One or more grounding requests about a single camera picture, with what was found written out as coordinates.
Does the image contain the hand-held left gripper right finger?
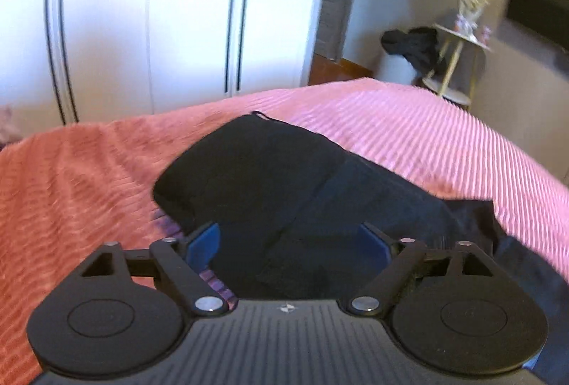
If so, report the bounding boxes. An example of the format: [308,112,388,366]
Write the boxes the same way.
[349,223,495,317]

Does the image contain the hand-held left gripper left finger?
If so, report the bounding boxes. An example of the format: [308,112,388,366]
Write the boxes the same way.
[80,223,227,317]

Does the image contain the black pants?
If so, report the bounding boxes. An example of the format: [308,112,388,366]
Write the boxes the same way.
[152,111,569,385]

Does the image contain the pink ribbed blanket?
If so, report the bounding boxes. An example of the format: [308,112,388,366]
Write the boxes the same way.
[0,78,569,385]

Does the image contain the white laundry bin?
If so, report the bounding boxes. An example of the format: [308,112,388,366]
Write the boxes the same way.
[378,51,419,86]

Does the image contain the pile of black clothes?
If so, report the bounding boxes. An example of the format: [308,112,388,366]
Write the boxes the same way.
[381,26,448,77]

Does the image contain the round white side table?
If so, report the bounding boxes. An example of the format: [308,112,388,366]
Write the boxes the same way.
[421,22,495,108]

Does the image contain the white wardrobe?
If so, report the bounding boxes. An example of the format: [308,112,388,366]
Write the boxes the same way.
[0,0,335,141]

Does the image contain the wrapped flower bouquet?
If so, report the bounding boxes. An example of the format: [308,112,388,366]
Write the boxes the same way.
[452,0,490,35]

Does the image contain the black wall television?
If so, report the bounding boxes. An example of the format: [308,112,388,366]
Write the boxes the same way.
[506,0,569,59]

